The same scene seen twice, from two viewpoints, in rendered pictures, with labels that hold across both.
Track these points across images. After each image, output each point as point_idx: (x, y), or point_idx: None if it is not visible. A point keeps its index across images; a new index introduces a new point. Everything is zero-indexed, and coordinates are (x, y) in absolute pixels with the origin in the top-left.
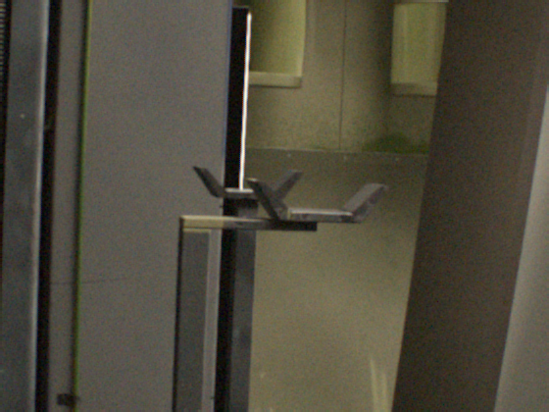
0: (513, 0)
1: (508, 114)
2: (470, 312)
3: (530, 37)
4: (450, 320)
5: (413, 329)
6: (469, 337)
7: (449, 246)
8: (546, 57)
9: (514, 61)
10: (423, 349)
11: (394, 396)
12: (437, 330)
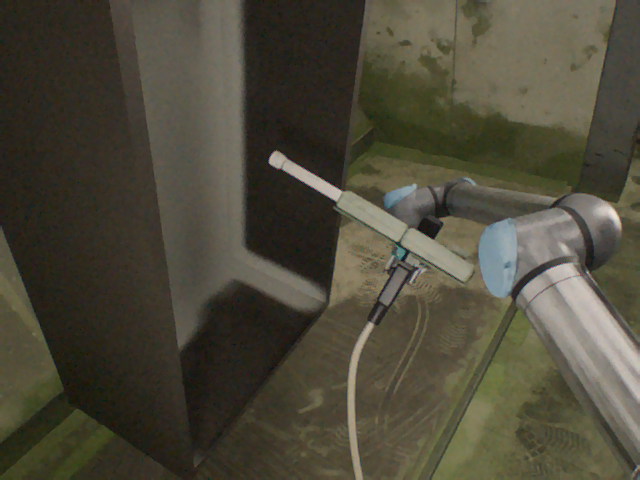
0: (55, 66)
1: (107, 199)
2: (129, 346)
3: (112, 125)
4: (103, 343)
5: (54, 332)
6: (137, 363)
7: (70, 288)
8: (143, 145)
9: (92, 144)
10: (76, 350)
11: (58, 368)
12: (89, 344)
